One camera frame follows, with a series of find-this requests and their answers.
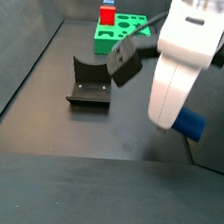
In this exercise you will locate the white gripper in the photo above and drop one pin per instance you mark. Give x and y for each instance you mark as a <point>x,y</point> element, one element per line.
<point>187,43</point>

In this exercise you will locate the blue oval cylinder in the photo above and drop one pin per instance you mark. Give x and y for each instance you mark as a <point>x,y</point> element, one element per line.
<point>190,124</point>

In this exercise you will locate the black curved fixture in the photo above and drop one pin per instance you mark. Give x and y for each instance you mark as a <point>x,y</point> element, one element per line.
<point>92,84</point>

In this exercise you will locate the red rectangular block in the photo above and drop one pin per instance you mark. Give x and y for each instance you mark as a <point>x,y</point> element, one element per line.
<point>107,14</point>

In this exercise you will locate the green shape sorter block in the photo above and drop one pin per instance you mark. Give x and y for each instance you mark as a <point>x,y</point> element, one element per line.
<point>107,36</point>

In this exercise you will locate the light blue rectangular block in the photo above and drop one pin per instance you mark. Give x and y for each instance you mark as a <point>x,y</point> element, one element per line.
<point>108,2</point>

